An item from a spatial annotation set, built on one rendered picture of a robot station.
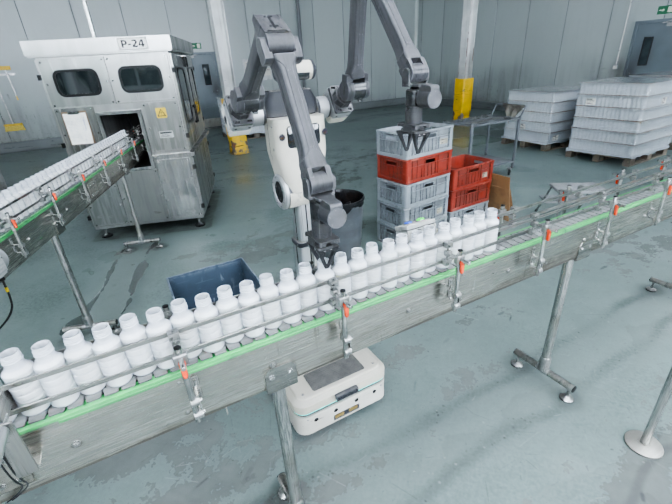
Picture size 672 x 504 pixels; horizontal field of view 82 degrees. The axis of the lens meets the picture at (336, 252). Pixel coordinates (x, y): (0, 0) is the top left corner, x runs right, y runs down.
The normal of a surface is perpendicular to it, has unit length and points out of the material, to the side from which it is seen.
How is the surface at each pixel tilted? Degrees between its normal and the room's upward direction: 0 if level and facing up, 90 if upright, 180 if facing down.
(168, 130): 90
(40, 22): 90
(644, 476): 0
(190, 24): 90
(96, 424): 90
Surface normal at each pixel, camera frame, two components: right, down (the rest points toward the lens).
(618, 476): -0.05, -0.90
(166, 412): 0.48, 0.36
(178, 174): 0.19, 0.43
